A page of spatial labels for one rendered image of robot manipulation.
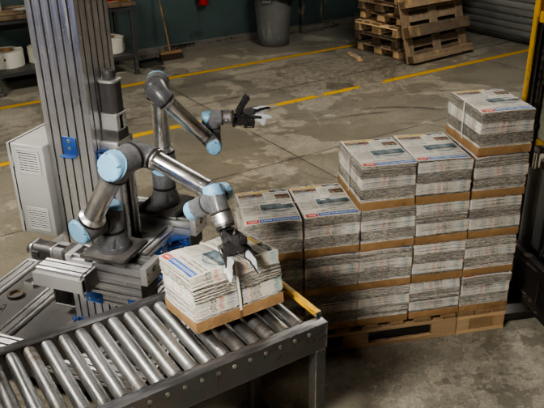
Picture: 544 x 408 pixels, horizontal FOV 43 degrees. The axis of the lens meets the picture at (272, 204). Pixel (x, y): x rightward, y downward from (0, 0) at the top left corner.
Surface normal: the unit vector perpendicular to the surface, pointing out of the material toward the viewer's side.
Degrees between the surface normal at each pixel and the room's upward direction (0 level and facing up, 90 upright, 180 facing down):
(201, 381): 90
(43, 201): 90
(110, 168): 84
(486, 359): 0
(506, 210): 90
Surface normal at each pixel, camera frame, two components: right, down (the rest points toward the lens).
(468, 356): -0.02, -0.90
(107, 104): -0.35, 0.41
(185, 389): 0.55, 0.36
